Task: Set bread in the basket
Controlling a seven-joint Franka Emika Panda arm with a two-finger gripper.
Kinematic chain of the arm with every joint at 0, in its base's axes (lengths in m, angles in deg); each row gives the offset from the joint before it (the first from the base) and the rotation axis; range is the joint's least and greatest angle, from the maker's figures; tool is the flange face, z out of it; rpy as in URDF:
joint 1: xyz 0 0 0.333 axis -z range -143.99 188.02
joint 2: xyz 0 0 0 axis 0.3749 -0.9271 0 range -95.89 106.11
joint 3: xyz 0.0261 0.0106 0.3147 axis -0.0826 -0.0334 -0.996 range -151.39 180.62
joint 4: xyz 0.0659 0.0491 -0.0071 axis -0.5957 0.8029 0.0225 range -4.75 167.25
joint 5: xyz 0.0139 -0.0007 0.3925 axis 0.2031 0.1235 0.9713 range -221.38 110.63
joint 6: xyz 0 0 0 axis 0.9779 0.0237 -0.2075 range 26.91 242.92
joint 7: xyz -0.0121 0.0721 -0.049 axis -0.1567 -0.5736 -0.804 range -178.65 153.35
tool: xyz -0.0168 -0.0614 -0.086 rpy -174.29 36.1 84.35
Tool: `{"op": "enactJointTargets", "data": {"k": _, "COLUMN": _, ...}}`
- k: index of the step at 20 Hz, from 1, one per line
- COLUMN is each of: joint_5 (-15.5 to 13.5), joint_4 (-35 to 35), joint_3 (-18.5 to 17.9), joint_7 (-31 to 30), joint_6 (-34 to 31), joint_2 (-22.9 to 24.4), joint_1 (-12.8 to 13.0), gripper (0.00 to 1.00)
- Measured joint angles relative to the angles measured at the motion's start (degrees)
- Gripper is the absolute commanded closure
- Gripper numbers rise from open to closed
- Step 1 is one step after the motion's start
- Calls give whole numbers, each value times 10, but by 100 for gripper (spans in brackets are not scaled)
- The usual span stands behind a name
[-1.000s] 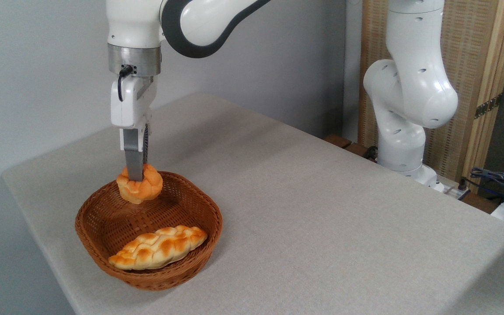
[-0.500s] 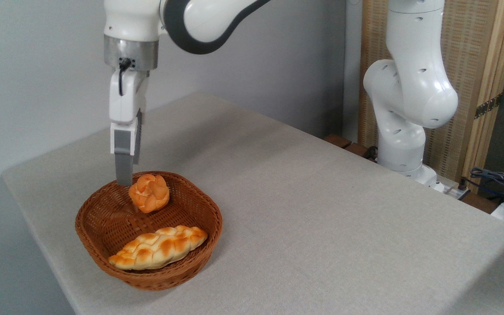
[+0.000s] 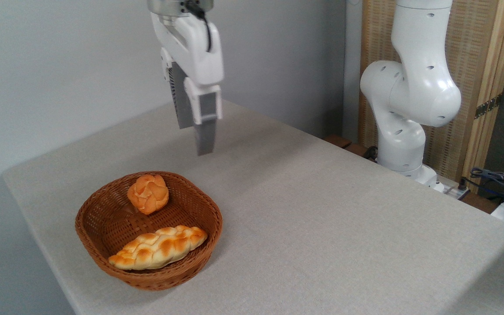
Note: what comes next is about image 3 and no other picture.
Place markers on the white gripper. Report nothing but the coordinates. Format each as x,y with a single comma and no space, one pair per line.
201,57

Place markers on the round orange bread roll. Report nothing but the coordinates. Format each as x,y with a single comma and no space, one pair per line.
148,194

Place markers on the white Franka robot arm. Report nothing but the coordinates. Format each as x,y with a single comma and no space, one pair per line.
418,87

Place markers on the long braided bread loaf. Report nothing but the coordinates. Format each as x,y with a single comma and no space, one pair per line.
160,247

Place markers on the brown wicker basket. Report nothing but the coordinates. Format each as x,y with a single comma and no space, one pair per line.
103,223

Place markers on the brown wooden block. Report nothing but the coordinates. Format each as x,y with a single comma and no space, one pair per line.
357,150

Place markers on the bamboo folding screen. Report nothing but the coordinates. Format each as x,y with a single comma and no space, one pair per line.
470,43

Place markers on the dark metal screen hinge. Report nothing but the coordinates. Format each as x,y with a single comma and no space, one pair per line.
488,106

